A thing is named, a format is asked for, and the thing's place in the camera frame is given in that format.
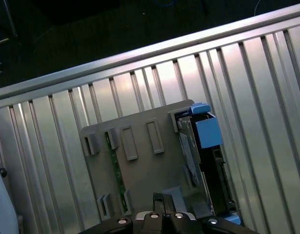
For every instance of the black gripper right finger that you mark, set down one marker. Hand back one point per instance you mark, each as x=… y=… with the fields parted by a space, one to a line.
x=181 y=225

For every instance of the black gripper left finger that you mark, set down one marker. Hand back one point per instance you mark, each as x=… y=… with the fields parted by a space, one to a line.
x=152 y=225

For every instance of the hard disk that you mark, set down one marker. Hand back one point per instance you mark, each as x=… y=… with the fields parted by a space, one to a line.
x=213 y=170

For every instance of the grey plastic parts rack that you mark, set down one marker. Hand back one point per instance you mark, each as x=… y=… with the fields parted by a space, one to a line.
x=142 y=175

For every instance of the green RAM stick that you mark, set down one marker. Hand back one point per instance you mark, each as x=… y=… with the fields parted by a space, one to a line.
x=116 y=165

